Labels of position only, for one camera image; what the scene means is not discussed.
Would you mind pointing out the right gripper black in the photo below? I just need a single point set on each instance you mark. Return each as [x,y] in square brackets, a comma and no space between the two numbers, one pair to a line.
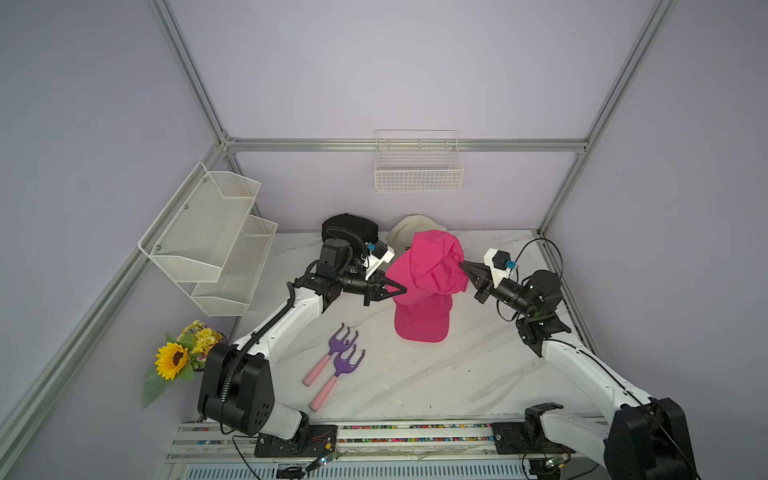
[482,280]

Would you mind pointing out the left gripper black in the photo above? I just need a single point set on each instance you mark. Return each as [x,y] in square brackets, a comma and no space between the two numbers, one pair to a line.
[373,290]

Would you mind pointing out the pink cap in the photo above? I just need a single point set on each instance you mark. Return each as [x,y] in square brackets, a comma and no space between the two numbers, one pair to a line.
[423,317]
[432,265]

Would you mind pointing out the cream Colorado cap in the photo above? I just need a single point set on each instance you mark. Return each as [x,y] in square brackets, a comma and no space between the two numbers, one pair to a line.
[401,236]

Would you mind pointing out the black cap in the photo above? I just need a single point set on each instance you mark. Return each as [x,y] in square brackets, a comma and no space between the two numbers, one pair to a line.
[347,225]

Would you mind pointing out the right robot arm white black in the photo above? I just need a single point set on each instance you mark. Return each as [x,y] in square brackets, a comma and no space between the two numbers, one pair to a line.
[641,437]

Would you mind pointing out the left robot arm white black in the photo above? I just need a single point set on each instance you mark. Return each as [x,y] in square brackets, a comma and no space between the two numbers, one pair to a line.
[237,388]

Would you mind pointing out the purple pink garden fork upper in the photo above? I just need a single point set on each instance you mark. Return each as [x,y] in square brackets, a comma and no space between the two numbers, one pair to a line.
[341,341]

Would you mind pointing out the white two-tier mesh shelf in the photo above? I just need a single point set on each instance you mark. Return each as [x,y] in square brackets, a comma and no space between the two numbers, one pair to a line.
[210,242]

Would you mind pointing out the sunflower bouquet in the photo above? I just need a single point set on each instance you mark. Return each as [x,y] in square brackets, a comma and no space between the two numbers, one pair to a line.
[179,359]

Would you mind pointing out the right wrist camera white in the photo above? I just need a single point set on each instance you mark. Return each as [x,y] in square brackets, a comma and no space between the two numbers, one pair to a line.
[500,264]

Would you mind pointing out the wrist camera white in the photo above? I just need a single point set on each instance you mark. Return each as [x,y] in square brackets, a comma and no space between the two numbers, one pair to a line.
[500,264]
[377,254]

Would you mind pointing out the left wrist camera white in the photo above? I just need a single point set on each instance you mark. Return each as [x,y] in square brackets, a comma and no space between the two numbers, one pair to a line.
[377,254]

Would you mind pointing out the white wire wall basket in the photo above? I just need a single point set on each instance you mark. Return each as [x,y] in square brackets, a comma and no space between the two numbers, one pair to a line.
[417,161]

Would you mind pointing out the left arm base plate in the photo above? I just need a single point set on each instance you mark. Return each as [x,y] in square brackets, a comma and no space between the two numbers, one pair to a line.
[311,440]

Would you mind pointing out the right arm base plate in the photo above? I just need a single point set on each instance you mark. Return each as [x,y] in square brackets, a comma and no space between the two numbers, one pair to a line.
[526,436]

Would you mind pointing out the aluminium front rail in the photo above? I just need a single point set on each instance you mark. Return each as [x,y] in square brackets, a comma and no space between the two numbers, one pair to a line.
[410,449]

